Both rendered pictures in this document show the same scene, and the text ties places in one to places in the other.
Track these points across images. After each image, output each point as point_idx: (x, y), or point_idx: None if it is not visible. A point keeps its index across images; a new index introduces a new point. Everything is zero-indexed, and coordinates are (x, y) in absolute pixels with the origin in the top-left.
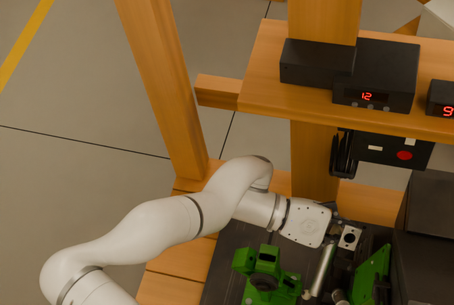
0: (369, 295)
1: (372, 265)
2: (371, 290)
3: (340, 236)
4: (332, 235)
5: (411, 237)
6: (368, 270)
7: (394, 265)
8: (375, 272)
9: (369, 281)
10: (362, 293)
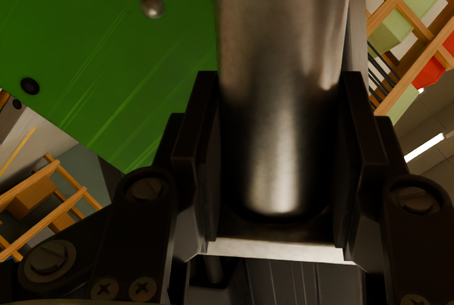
0: (77, 127)
1: (146, 26)
2: (106, 134)
3: (215, 153)
4: (190, 212)
5: (352, 12)
6: None
7: (307, 269)
8: (166, 102)
9: (96, 76)
10: (5, 46)
